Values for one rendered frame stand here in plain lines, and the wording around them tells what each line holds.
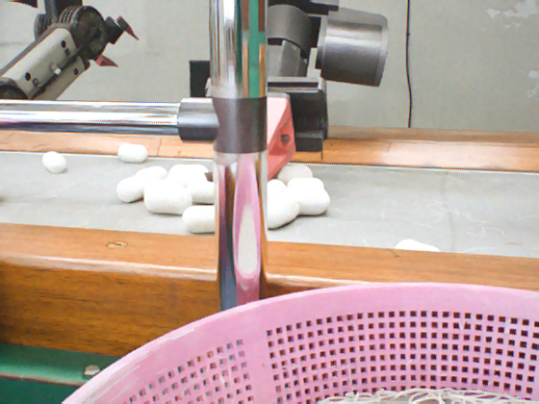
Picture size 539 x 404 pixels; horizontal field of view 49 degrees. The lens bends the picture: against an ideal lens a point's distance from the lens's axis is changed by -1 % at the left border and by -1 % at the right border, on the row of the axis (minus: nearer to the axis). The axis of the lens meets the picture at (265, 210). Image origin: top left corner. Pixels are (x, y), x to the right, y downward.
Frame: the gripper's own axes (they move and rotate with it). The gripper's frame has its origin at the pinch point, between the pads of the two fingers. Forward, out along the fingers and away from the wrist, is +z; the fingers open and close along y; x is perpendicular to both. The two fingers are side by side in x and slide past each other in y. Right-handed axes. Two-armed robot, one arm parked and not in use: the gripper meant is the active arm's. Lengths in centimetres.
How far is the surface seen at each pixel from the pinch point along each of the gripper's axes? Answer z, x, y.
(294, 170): -4.2, 3.1, 2.5
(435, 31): -170, 119, 29
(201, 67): -161, 131, -68
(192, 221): 6.5, -4.4, -2.6
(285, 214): 4.5, -2.8, 3.4
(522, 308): 15.7, -13.1, 16.0
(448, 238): 4.9, -1.6, 14.6
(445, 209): -0.6, 2.7, 15.1
